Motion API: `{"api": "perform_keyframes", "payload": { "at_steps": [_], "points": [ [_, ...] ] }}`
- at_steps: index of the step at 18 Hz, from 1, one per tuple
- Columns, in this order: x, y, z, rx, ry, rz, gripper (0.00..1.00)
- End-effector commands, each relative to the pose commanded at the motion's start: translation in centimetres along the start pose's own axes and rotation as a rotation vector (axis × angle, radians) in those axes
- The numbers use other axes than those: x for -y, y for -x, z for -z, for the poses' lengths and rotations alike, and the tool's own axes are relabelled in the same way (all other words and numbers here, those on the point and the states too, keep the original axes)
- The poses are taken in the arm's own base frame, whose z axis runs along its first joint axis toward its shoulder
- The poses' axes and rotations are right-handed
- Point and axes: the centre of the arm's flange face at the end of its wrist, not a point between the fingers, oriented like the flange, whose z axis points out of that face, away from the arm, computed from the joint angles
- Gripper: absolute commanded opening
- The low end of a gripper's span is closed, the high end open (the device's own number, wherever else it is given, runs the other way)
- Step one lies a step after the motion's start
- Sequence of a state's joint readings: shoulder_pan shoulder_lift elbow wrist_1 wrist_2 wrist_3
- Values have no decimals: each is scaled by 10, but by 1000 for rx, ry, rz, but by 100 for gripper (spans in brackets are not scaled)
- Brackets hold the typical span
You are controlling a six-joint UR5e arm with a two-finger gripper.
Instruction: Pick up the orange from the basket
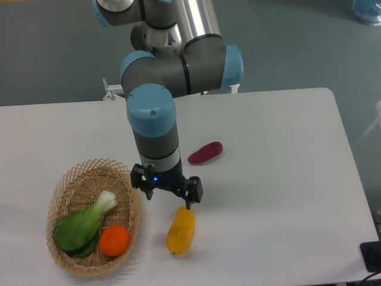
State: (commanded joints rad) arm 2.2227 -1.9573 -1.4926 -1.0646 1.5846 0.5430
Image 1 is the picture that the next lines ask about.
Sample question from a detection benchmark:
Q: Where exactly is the purple sweet potato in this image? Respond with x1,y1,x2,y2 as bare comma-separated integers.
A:
188,141,223,164

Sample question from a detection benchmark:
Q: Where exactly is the woven wicker basket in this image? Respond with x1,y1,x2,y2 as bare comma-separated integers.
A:
46,158,141,277

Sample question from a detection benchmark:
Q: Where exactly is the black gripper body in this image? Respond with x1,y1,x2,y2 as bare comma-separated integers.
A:
153,160,184,197

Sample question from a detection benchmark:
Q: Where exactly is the black device at table edge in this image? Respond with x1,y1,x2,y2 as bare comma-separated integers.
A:
360,241,380,272

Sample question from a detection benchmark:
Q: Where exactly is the orange fruit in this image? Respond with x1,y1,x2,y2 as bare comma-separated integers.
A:
99,225,131,257

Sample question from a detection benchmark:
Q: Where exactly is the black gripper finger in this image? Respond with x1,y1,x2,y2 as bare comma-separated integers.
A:
178,176,204,210
130,163,154,200

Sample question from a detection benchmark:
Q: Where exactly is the green bok choy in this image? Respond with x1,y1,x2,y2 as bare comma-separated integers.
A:
52,191,117,258

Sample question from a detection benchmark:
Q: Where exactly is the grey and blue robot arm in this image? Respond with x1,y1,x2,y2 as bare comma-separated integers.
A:
92,1,243,207

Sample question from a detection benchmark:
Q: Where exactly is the blue plastic bag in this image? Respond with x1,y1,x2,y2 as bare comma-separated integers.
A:
352,0,380,26

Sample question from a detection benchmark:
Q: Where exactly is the yellow bell pepper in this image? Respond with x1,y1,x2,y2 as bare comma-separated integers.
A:
166,206,196,255

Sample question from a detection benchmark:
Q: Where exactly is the white metal table clamp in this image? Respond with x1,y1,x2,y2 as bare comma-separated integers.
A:
102,78,124,101

